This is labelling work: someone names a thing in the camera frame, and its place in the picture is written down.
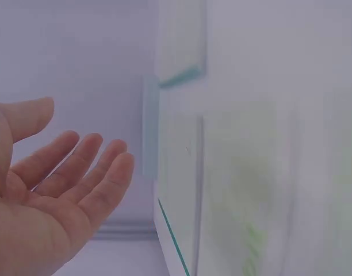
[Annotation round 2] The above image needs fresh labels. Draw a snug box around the person's left hand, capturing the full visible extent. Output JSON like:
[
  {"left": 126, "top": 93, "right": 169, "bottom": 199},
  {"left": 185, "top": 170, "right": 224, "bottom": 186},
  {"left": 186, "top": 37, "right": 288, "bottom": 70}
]
[{"left": 0, "top": 97, "right": 136, "bottom": 276}]

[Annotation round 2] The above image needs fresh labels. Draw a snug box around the large clear glass tank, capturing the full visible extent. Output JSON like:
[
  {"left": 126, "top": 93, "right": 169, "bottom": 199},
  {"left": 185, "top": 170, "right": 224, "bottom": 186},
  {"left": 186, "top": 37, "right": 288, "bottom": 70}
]
[{"left": 141, "top": 75, "right": 205, "bottom": 276}]

